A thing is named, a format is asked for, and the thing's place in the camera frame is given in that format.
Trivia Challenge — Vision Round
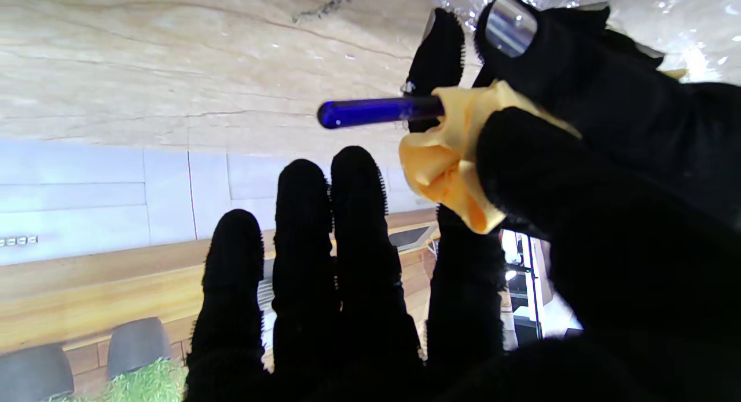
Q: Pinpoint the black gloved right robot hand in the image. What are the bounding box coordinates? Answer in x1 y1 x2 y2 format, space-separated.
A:
182 107 741 402

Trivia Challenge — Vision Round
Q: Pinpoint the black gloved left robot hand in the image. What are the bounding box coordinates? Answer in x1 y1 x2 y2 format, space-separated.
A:
403 0 741 217

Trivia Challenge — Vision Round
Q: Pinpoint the yellow microfibre cloth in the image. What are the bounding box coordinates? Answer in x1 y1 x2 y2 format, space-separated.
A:
398 69 689 235

